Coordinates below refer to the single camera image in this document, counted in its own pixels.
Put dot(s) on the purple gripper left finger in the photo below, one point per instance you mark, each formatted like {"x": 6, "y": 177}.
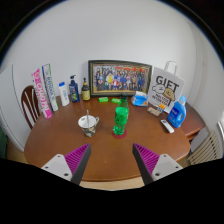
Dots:
{"x": 71, "y": 166}

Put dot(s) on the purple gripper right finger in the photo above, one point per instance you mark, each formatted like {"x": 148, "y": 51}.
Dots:
{"x": 152, "y": 166}

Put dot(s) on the green plastic bottle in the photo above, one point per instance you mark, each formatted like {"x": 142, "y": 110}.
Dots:
{"x": 121, "y": 116}

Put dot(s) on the white remote control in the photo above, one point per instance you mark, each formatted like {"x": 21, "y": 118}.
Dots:
{"x": 167, "y": 126}

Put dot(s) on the red round coaster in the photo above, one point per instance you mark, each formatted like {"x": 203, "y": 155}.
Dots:
{"x": 120, "y": 136}

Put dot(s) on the patterned mug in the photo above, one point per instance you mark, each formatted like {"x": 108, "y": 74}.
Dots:
{"x": 93, "y": 121}

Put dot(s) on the small snack packet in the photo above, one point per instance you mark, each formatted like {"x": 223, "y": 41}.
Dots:
{"x": 153, "y": 111}

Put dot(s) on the spoon in mug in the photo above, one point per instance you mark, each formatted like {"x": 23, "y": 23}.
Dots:
{"x": 87, "y": 117}

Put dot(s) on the blue detergent bottle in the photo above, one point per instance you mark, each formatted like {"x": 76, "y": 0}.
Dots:
{"x": 178, "y": 112}

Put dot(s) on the small orange blue box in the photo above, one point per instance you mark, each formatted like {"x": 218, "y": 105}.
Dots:
{"x": 161, "y": 108}

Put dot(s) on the white lotion bottle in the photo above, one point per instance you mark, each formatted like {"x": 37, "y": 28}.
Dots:
{"x": 63, "y": 94}

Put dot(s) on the wooden chair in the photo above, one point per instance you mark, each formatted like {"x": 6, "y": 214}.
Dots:
{"x": 30, "y": 105}

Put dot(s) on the dark blue pump bottle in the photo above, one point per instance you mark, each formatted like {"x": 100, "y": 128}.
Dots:
{"x": 73, "y": 88}

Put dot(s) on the dark brown glass bottle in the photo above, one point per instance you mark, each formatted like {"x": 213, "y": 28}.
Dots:
{"x": 85, "y": 91}

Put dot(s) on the white gift paper bag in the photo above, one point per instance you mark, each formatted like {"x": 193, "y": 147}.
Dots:
{"x": 165, "y": 87}

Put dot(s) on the pink toothpaste box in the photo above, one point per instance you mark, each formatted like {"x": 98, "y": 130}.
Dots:
{"x": 41, "y": 94}

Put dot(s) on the framed group photo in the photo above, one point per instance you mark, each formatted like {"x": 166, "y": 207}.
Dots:
{"x": 111, "y": 77}

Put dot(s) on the green white toothpaste box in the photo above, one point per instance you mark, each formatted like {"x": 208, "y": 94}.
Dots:
{"x": 46, "y": 71}

